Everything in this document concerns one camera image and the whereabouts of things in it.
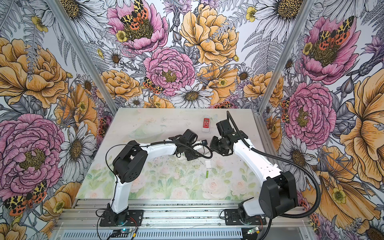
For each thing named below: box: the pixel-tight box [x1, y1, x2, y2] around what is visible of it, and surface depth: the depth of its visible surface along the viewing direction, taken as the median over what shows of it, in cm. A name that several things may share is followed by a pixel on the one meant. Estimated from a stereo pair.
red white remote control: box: [201, 117, 211, 132], surface depth 114 cm
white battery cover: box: [205, 160, 212, 169], surface depth 96 cm
